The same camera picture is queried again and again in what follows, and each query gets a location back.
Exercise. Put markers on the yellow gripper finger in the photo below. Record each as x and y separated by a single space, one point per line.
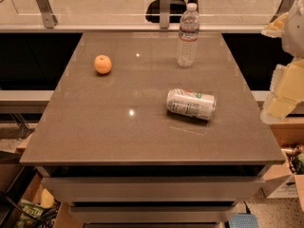
275 28
286 92

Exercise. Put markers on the silver 7up soda can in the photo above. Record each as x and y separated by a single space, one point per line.
191 104

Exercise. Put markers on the clear plastic water bottle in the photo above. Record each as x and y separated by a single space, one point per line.
188 36

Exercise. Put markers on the cardboard box on right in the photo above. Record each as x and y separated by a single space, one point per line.
281 182

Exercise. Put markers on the cardboard box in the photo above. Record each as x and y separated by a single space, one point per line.
17 183
281 182

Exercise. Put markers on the black office chair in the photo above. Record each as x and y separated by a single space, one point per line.
177 8

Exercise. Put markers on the blue perforated mat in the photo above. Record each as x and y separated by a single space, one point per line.
243 221

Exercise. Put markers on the orange fruit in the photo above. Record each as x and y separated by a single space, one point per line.
102 64

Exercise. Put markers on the lower metal drawer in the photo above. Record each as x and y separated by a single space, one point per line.
170 214

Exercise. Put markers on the metal drawer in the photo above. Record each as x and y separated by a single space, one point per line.
153 189
170 214

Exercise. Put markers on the upper metal drawer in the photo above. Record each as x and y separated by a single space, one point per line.
153 189

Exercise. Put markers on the yellow snack bag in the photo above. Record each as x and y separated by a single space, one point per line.
47 200

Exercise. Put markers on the cardboard box on left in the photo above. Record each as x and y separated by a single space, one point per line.
17 183

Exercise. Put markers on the green snack bag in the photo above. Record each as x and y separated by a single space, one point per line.
30 215

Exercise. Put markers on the right metal railing bracket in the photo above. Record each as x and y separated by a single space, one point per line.
283 7

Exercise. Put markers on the metal railing bracket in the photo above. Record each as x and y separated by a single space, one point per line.
283 7
164 14
48 17

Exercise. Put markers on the middle metal railing bracket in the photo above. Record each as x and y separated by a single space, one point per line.
164 14

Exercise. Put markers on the left metal railing bracket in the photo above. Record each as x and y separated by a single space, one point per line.
48 17

